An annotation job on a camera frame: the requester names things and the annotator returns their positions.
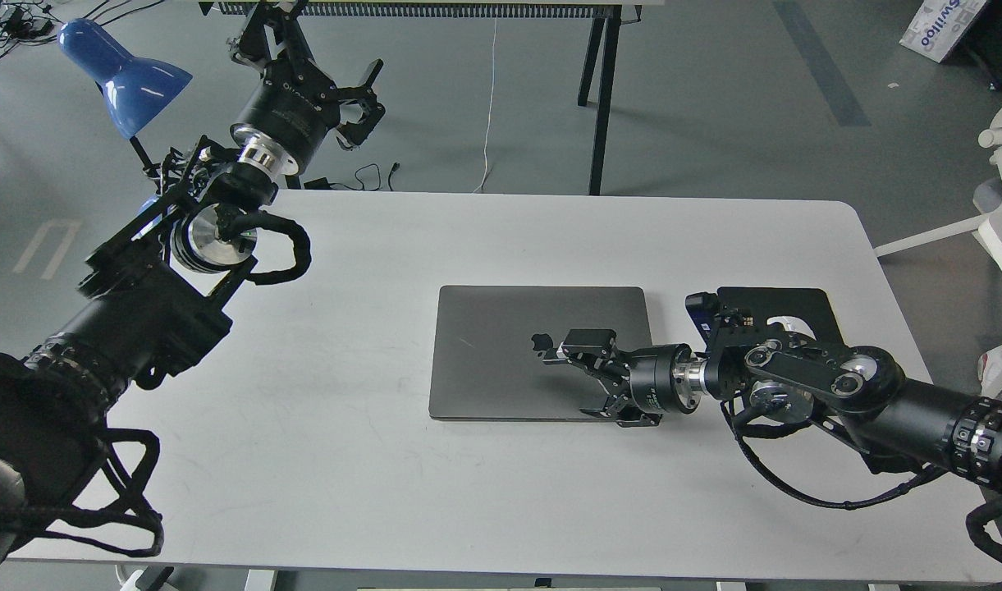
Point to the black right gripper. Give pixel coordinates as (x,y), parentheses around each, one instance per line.
(654,380)

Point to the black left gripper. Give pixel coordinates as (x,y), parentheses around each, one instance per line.
(288,106)

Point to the grey laptop computer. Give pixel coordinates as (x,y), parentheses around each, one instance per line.
(487,359)

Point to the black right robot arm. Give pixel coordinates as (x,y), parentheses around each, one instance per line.
(773,378)

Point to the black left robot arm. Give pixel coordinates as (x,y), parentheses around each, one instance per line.
(157,291)

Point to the black mouse pad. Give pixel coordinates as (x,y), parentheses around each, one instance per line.
(788,304)

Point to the blue desk lamp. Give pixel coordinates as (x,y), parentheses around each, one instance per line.
(135,89)

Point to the white computer mouse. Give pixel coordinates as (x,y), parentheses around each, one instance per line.
(794,325)

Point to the white cardboard box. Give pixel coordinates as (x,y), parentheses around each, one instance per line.
(938,26)

